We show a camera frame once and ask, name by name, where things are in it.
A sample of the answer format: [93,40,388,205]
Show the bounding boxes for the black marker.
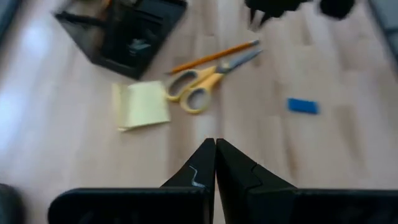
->
[55,11,106,29]

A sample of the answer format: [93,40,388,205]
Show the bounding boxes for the yellow sticky note pad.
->
[111,80,172,133]

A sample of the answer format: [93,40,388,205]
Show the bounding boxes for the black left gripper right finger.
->
[216,138,299,224]

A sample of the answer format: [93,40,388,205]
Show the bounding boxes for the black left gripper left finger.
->
[159,138,217,224]

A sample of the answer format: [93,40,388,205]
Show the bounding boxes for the blue eraser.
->
[285,97,320,116]

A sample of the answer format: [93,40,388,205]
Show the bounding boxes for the yellow-handled scissors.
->
[164,49,264,115]

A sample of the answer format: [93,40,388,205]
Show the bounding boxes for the black mesh desk organizer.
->
[53,0,188,81]

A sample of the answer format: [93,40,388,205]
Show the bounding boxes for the orange pencil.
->
[166,39,261,75]

